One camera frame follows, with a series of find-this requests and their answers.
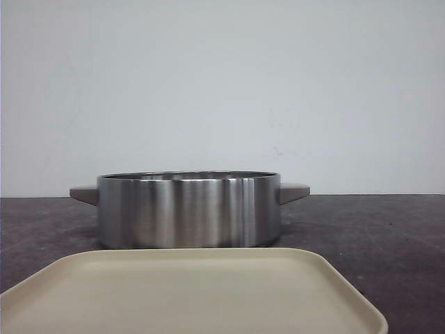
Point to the stainless steel steamer pot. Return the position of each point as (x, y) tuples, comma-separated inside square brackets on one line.
[(199, 209)]

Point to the cream rectangular plastic tray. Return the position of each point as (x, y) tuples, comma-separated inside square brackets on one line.
[(218, 290)]

